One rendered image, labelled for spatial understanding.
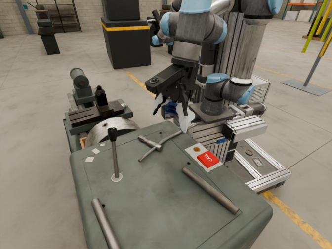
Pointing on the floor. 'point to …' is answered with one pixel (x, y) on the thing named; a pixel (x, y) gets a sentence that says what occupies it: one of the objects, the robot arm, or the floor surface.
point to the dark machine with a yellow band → (126, 34)
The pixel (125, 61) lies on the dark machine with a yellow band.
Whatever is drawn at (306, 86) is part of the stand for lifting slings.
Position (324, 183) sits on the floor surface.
